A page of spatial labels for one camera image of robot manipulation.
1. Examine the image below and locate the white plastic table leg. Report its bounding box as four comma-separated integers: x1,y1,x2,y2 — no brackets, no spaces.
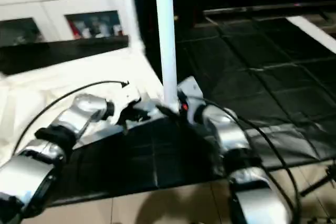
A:
153,0,180,110
118,0,145,52

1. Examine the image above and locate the white plastic table top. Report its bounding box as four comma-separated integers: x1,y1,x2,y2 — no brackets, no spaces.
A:
0,45,180,164

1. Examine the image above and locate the white glass-door cabinet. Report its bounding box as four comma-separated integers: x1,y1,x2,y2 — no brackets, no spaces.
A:
0,0,132,44

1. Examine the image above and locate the black work mat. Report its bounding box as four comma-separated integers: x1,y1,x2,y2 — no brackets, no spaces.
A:
0,14,336,206

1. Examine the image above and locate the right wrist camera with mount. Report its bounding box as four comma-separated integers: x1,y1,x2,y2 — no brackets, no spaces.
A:
176,76,205,125

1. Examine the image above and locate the black stand with cables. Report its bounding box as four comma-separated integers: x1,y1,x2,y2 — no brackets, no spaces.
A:
300,162,336,199

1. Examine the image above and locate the flat white board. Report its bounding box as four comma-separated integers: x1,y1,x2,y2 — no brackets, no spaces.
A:
286,16,336,55

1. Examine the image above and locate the long black bar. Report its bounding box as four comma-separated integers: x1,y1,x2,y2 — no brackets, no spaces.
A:
202,2,336,17

